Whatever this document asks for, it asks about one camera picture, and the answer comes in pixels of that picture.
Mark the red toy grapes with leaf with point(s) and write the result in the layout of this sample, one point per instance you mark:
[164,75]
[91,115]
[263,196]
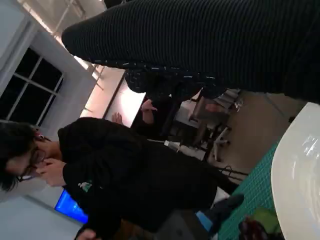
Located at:
[262,217]

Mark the cluttered grey desk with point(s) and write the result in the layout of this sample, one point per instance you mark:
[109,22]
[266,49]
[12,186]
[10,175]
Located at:
[190,110]

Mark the blue lit monitor screen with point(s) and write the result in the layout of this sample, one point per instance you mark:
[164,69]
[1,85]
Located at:
[70,205]

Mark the dark paned window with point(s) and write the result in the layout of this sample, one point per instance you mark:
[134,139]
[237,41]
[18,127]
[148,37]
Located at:
[42,75]

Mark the white square plate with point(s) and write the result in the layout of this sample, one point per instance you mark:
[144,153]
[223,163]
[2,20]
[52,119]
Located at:
[300,175]

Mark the white star chair base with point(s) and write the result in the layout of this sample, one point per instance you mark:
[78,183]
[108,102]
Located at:
[220,141]

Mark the person in black top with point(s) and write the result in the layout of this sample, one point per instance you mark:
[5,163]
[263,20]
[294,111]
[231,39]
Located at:
[125,175]

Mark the green cutting mat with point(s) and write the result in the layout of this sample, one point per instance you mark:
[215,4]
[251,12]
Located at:
[260,175]

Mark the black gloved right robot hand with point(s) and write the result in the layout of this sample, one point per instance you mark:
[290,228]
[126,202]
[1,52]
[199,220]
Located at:
[200,45]

